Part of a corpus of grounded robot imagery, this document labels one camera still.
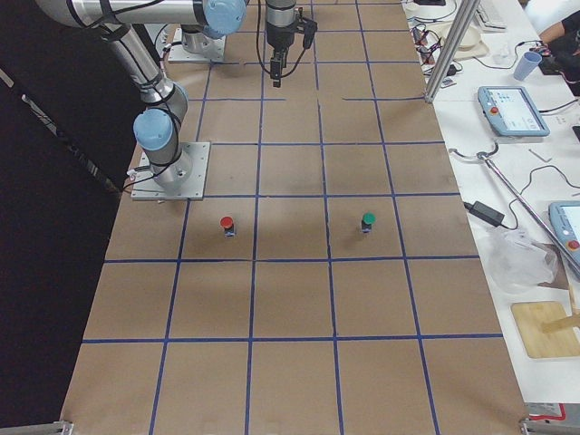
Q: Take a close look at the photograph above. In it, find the clear plastic bag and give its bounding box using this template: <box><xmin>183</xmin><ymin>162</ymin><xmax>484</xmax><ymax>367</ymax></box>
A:
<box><xmin>476</xmin><ymin>227</ymin><xmax>561</xmax><ymax>296</ymax></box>

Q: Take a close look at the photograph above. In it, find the red push button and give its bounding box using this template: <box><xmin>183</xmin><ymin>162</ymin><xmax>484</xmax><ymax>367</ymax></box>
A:
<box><xmin>219</xmin><ymin>216</ymin><xmax>236</xmax><ymax>237</ymax></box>

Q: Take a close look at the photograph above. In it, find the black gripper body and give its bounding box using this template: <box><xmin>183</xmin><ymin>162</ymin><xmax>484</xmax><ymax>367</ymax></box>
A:
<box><xmin>270</xmin><ymin>45</ymin><xmax>288</xmax><ymax>73</ymax></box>

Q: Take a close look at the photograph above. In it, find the wooden cutting board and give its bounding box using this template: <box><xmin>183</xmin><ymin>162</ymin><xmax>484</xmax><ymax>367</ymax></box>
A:
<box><xmin>511</xmin><ymin>301</ymin><xmax>579</xmax><ymax>359</ymax></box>

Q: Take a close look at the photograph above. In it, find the aluminium frame post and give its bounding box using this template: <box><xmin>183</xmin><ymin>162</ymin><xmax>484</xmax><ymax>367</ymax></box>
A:
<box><xmin>424</xmin><ymin>0</ymin><xmax>479</xmax><ymax>103</ymax></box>

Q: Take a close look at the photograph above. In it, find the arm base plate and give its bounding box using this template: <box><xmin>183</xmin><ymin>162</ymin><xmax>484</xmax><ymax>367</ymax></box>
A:
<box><xmin>169</xmin><ymin>27</ymin><xmax>226</xmax><ymax>63</ymax></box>
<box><xmin>130</xmin><ymin>142</ymin><xmax>210</xmax><ymax>200</ymax></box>

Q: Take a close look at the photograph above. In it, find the seated person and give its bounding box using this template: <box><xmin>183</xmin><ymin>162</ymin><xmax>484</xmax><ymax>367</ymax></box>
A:
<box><xmin>540</xmin><ymin>11</ymin><xmax>579</xmax><ymax>96</ymax></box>

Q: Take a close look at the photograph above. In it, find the left teach pendant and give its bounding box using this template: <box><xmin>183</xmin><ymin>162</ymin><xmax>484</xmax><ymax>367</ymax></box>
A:
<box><xmin>477</xmin><ymin>86</ymin><xmax>550</xmax><ymax>138</ymax></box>

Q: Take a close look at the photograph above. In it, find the beige tray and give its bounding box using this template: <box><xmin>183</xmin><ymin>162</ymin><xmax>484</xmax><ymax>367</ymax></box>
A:
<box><xmin>401</xmin><ymin>1</ymin><xmax>487</xmax><ymax>65</ymax></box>

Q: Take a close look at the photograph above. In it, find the black power adapter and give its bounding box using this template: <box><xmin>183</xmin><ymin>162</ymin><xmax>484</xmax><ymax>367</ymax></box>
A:
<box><xmin>464</xmin><ymin>201</ymin><xmax>505</xmax><ymax>227</ymax></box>

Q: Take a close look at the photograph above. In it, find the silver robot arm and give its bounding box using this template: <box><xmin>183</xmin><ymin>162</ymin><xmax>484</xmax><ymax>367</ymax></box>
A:
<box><xmin>179</xmin><ymin>1</ymin><xmax>317</xmax><ymax>88</ymax></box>
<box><xmin>37</xmin><ymin>1</ymin><xmax>247</xmax><ymax>191</ymax></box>

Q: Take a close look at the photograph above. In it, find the green push button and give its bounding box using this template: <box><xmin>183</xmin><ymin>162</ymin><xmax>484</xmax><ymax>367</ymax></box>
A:
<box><xmin>361</xmin><ymin>212</ymin><xmax>376</xmax><ymax>234</ymax></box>

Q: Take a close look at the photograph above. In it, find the right teach pendant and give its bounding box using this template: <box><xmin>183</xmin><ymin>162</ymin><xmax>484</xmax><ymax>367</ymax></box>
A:
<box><xmin>548</xmin><ymin>200</ymin><xmax>579</xmax><ymax>274</ymax></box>

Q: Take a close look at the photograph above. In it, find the teach pendant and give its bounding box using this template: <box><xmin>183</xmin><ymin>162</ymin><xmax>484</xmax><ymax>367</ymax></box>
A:
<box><xmin>548</xmin><ymin>200</ymin><xmax>579</xmax><ymax>274</ymax></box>
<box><xmin>477</xmin><ymin>86</ymin><xmax>550</xmax><ymax>138</ymax></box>

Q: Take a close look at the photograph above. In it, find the metal walking cane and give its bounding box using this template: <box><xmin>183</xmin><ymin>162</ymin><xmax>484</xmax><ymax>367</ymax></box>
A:
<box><xmin>449</xmin><ymin>140</ymin><xmax>579</xmax><ymax>276</ymax></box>

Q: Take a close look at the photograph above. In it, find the blue plastic cup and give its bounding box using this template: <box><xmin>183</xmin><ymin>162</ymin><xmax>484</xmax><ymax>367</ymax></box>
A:
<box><xmin>513</xmin><ymin>51</ymin><xmax>543</xmax><ymax>82</ymax></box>

